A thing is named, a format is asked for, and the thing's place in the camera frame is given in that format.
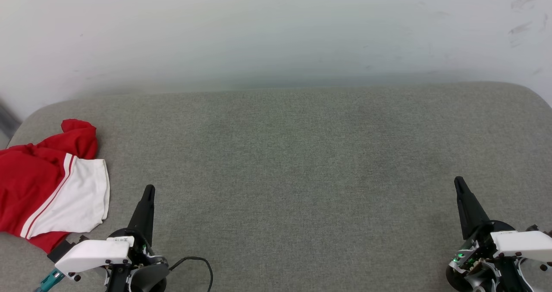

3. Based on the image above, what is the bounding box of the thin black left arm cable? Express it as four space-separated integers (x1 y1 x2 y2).
168 256 214 292

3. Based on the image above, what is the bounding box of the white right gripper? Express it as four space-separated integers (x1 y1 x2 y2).
454 176 552 259

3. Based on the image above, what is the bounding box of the dark skirting board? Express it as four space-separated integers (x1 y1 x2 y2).
0 98 22 142

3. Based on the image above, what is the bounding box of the left cable with teal plug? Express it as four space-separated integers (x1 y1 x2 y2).
34 268 66 292

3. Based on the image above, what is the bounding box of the red and white shirt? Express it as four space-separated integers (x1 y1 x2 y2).
0 119 110 254

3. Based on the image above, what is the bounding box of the grey fabric sofa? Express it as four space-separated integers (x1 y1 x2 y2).
0 82 552 292

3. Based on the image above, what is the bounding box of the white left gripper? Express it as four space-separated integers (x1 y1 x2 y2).
55 184 157 280

